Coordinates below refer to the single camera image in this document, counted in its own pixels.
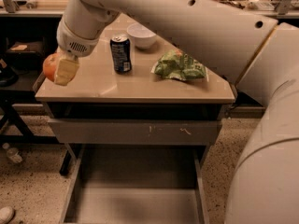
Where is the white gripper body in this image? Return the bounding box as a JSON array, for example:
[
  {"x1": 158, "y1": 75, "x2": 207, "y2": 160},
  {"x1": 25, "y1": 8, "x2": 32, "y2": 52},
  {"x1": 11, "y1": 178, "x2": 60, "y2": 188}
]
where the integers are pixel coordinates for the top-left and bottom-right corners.
[{"x1": 56, "y1": 16, "x2": 99, "y2": 57}]

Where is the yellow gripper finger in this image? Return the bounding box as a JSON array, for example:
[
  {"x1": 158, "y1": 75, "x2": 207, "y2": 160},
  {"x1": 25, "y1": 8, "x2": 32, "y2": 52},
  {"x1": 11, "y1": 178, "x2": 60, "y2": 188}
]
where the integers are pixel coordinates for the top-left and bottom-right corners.
[{"x1": 54, "y1": 54, "x2": 79, "y2": 86}]

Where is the orange fruit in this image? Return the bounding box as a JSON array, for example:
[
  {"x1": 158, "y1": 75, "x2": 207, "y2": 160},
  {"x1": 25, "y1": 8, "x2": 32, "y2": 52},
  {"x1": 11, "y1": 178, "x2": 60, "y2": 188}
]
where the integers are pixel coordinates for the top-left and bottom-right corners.
[{"x1": 43, "y1": 53, "x2": 59, "y2": 81}]

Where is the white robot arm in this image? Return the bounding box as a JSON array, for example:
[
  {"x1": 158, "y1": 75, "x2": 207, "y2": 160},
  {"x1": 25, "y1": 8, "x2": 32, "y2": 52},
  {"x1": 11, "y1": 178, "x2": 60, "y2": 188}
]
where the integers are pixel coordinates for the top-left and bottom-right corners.
[{"x1": 57, "y1": 0, "x2": 299, "y2": 224}]

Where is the closed top drawer front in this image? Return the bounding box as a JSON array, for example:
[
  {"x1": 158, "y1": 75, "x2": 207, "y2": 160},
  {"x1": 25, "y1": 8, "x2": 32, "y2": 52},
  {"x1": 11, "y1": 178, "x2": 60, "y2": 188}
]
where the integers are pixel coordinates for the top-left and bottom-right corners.
[{"x1": 49, "y1": 119, "x2": 221, "y2": 146}]

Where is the grey drawer cabinet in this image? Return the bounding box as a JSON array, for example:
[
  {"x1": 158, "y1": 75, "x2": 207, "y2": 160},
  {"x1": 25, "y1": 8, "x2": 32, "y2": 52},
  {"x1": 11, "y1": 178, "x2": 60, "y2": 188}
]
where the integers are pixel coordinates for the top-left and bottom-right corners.
[{"x1": 31, "y1": 12, "x2": 237, "y2": 170}]

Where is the open middle drawer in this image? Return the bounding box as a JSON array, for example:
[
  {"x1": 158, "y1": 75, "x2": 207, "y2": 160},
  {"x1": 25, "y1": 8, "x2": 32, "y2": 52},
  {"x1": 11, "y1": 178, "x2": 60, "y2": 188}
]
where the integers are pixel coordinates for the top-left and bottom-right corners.
[{"x1": 59, "y1": 145, "x2": 210, "y2": 224}]

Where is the blue soda can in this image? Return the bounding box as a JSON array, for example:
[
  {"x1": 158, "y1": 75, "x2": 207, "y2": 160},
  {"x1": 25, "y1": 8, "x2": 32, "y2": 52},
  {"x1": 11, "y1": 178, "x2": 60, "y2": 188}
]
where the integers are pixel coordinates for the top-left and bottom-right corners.
[{"x1": 110, "y1": 34, "x2": 132, "y2": 73}]

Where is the white bowl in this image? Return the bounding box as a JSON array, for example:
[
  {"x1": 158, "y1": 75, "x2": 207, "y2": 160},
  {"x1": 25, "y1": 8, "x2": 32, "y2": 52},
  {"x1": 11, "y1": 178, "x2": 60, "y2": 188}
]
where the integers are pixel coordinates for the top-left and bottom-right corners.
[{"x1": 127, "y1": 23, "x2": 157, "y2": 49}]

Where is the clear plastic bottle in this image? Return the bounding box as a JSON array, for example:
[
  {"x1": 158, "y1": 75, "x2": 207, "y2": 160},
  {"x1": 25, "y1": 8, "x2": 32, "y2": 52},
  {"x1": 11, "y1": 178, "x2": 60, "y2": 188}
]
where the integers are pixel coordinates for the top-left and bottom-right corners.
[{"x1": 2, "y1": 143, "x2": 23, "y2": 163}]

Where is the green chip bag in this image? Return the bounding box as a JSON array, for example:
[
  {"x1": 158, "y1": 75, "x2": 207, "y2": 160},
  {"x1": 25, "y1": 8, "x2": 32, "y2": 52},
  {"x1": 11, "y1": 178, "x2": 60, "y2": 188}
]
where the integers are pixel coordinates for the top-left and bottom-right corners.
[{"x1": 151, "y1": 49, "x2": 206, "y2": 81}]

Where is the white shoe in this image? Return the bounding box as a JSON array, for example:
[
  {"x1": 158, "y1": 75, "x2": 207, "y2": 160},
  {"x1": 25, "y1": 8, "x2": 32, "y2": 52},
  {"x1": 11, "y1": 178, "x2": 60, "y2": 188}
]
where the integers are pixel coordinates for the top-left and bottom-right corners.
[{"x1": 0, "y1": 206, "x2": 15, "y2": 224}]

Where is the black table leg frame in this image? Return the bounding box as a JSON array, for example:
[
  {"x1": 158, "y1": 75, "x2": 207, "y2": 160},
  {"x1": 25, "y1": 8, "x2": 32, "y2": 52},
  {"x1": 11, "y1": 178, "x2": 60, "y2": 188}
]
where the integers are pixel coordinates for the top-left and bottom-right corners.
[{"x1": 0, "y1": 96, "x2": 73, "y2": 177}]

